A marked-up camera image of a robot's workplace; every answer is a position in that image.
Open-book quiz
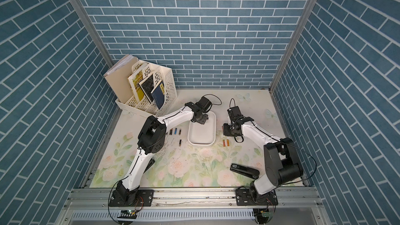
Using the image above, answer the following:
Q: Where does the yellow cover book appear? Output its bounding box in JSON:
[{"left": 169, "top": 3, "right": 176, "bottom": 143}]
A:
[{"left": 128, "top": 61, "right": 147, "bottom": 104}]

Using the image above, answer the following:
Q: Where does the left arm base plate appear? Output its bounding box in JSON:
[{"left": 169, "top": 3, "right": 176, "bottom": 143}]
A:
[{"left": 108, "top": 189, "right": 155, "bottom": 207}]

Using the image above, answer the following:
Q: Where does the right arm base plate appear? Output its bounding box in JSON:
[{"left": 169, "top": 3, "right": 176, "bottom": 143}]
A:
[{"left": 235, "top": 187, "right": 278, "bottom": 206}]

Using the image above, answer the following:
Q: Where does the black cover book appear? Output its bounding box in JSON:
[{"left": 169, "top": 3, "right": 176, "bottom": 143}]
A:
[{"left": 139, "top": 72, "right": 154, "bottom": 103}]

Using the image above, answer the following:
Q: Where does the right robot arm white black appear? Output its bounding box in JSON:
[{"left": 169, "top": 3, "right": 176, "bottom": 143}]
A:
[{"left": 223, "top": 106, "right": 303, "bottom": 199}]

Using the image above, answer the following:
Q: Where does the white vented cable duct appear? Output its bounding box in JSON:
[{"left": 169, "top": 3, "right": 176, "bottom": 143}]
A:
[{"left": 72, "top": 208, "right": 254, "bottom": 222}]

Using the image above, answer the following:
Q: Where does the dark blue book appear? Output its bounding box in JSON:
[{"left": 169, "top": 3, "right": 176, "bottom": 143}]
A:
[{"left": 151, "top": 80, "right": 165, "bottom": 109}]

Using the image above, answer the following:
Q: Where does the black stapler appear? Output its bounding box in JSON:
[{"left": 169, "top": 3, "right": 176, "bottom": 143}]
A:
[
  {"left": 230, "top": 164, "right": 260, "bottom": 180},
  {"left": 144, "top": 158, "right": 155, "bottom": 172}
]

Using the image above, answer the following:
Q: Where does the beige paper folder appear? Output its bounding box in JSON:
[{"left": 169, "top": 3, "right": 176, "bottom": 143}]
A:
[{"left": 104, "top": 54, "right": 138, "bottom": 103}]

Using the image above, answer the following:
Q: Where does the white perforated file organizer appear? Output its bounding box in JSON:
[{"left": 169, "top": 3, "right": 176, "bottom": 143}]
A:
[{"left": 116, "top": 55, "right": 177, "bottom": 117}]

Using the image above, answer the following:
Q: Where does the white plastic storage box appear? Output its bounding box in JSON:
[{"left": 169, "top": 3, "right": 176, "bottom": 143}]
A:
[{"left": 187, "top": 111, "right": 216, "bottom": 147}]

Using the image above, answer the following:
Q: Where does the black stapler left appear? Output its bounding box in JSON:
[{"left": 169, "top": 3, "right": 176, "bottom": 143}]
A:
[{"left": 144, "top": 158, "right": 155, "bottom": 172}]

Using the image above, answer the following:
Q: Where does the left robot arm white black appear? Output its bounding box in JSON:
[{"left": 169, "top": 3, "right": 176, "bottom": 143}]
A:
[{"left": 121, "top": 96, "right": 212, "bottom": 191}]

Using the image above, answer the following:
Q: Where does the black stapler right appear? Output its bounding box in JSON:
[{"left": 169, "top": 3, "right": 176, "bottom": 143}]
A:
[{"left": 230, "top": 164, "right": 260, "bottom": 180}]

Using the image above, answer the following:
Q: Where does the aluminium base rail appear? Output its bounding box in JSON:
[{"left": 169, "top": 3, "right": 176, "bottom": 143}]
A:
[{"left": 57, "top": 186, "right": 329, "bottom": 225}]

